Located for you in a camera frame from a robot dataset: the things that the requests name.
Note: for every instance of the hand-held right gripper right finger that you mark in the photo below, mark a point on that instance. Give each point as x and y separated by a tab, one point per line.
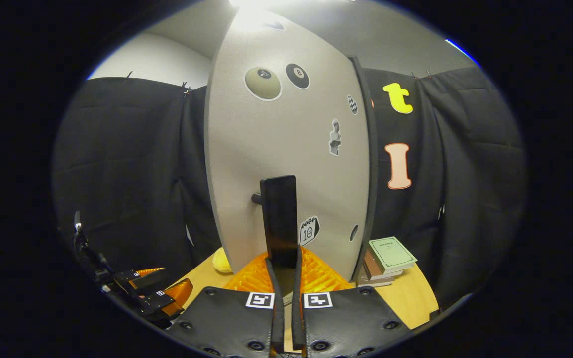
297	308

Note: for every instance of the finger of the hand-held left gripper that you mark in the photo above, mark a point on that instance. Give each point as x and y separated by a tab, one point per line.
144	280
159	301

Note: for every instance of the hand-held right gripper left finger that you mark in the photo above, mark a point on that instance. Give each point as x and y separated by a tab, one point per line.
276	303

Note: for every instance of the grey cabinet door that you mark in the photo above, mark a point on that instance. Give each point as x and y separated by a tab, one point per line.
286	149

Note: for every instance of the dark grey cabinet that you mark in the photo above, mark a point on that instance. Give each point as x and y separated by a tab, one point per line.
373	164

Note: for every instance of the yellow plush ball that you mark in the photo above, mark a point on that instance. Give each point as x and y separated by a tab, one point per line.
221	261

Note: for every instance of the green booklet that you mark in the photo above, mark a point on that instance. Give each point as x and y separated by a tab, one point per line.
391	253

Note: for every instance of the large ceiling light panel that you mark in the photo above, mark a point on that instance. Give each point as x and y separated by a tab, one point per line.
246	2

